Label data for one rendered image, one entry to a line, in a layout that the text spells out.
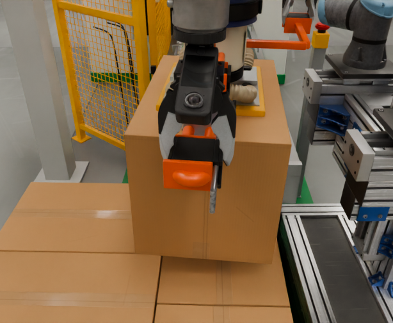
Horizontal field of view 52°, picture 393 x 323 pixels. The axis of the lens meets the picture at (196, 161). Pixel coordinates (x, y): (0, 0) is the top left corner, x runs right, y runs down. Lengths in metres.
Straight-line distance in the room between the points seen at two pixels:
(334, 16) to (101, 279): 1.21
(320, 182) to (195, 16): 2.30
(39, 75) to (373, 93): 1.71
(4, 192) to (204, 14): 2.41
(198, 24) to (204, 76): 0.06
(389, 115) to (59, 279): 1.10
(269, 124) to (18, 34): 1.66
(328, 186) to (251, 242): 1.63
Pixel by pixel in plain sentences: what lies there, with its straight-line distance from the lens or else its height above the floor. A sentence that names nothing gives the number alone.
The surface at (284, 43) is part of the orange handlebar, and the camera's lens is 1.22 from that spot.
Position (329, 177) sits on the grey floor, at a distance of 2.82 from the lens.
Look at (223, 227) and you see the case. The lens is 1.12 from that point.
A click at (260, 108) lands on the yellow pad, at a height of 1.09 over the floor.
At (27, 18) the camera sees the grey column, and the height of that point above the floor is 1.04.
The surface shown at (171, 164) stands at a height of 1.22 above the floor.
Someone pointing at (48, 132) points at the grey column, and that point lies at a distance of 2.60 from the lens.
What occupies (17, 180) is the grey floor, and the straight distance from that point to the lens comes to 2.90.
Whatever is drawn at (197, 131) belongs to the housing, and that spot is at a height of 1.20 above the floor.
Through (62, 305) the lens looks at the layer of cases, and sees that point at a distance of 1.33.
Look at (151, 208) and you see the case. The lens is 1.10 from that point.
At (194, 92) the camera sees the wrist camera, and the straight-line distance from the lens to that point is 0.51.
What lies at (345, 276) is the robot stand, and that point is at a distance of 1.89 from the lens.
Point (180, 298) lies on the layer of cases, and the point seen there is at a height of 0.54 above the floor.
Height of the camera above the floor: 1.55
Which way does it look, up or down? 33 degrees down
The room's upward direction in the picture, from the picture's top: straight up
